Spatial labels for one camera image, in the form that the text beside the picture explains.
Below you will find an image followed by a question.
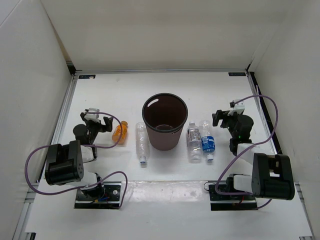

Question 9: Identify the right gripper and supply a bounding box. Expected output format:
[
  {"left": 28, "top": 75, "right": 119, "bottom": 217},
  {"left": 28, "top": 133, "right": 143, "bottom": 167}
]
[{"left": 212, "top": 110, "right": 242, "bottom": 139}]

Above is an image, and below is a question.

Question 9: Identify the orange plastic bottle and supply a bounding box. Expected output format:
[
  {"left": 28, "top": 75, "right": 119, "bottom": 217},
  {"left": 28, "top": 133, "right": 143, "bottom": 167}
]
[{"left": 111, "top": 121, "right": 128, "bottom": 145}]

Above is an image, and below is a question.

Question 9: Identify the blue label plastic bottle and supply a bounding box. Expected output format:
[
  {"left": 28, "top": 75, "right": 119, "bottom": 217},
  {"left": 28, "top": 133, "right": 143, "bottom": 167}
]
[{"left": 198, "top": 120, "right": 216, "bottom": 162}]

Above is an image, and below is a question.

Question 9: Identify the clear labelled water bottle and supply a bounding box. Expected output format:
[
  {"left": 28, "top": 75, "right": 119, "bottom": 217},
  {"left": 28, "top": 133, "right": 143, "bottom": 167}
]
[{"left": 186, "top": 121, "right": 202, "bottom": 163}]

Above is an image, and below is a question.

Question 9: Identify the clear plastic bottle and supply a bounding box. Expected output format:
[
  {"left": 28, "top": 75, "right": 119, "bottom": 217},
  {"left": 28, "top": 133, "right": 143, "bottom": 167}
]
[{"left": 135, "top": 122, "right": 150, "bottom": 166}]

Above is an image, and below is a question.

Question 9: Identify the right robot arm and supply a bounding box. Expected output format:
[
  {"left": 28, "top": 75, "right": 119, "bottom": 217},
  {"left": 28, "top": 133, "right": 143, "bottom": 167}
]
[{"left": 212, "top": 110, "right": 295, "bottom": 200}]

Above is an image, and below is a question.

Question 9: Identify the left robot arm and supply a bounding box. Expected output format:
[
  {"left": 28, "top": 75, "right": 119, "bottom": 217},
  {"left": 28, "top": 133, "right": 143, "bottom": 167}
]
[{"left": 45, "top": 108, "right": 114, "bottom": 200}]

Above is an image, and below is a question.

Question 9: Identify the maroon plastic bin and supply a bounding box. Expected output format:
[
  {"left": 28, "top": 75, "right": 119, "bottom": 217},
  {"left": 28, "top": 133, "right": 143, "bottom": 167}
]
[{"left": 142, "top": 93, "right": 188, "bottom": 151}]

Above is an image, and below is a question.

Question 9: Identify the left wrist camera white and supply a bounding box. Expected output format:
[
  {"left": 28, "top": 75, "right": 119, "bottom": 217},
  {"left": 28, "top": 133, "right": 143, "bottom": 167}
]
[{"left": 84, "top": 108, "right": 100, "bottom": 121}]

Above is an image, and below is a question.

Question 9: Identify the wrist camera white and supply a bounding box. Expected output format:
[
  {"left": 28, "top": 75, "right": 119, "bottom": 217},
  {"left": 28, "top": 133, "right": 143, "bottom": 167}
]
[
  {"left": 84, "top": 108, "right": 100, "bottom": 121},
  {"left": 228, "top": 99, "right": 245, "bottom": 116}
]

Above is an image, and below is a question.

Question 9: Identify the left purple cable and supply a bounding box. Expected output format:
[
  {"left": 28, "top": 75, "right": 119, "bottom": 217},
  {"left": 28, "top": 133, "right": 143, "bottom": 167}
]
[{"left": 25, "top": 112, "right": 129, "bottom": 210}]

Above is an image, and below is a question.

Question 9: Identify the purple cable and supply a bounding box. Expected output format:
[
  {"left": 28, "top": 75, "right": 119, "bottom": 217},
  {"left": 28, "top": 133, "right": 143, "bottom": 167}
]
[
  {"left": 214, "top": 94, "right": 280, "bottom": 210},
  {"left": 25, "top": 112, "right": 129, "bottom": 210}
]

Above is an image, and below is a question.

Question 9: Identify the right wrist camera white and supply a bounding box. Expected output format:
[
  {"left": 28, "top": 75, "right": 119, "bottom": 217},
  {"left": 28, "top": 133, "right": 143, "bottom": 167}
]
[{"left": 228, "top": 99, "right": 245, "bottom": 116}]

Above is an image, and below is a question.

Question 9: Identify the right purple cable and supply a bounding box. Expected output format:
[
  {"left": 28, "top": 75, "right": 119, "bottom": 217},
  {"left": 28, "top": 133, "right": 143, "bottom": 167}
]
[{"left": 214, "top": 94, "right": 280, "bottom": 210}]

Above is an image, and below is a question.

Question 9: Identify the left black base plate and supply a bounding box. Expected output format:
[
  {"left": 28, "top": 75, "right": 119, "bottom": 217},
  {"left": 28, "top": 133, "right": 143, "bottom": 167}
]
[{"left": 74, "top": 181, "right": 122, "bottom": 210}]

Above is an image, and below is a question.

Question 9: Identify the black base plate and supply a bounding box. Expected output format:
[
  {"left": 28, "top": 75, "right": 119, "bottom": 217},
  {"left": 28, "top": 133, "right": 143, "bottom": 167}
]
[
  {"left": 74, "top": 181, "right": 122, "bottom": 210},
  {"left": 204, "top": 181, "right": 258, "bottom": 211}
]

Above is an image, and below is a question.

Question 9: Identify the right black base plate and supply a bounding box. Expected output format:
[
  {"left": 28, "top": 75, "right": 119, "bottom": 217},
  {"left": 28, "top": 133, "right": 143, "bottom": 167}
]
[{"left": 204, "top": 181, "right": 258, "bottom": 211}]

